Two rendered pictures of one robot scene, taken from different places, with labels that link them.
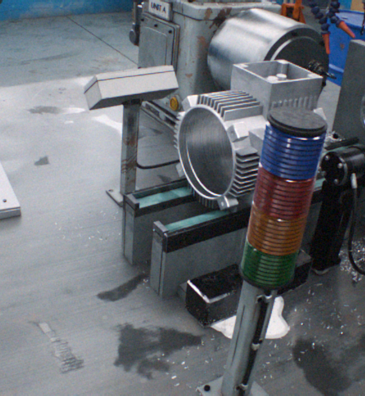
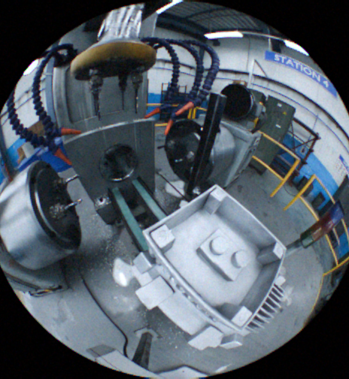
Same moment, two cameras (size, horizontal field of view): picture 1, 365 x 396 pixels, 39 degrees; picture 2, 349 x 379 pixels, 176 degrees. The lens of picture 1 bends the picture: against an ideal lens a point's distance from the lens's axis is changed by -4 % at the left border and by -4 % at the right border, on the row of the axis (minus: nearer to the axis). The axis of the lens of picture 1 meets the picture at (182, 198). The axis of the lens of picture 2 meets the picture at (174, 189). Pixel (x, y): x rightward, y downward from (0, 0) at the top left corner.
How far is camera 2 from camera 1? 0.96 m
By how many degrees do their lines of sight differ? 74
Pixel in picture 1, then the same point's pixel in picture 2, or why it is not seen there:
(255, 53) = (34, 236)
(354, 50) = (71, 148)
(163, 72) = (113, 365)
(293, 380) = not seen: hidden behind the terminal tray
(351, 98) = (89, 176)
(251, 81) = (264, 286)
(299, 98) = (234, 225)
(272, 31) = (20, 201)
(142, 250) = not seen: hidden behind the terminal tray
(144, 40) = not seen: outside the picture
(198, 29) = (4, 262)
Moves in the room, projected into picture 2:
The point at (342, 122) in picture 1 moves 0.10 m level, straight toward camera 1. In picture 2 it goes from (94, 191) to (114, 199)
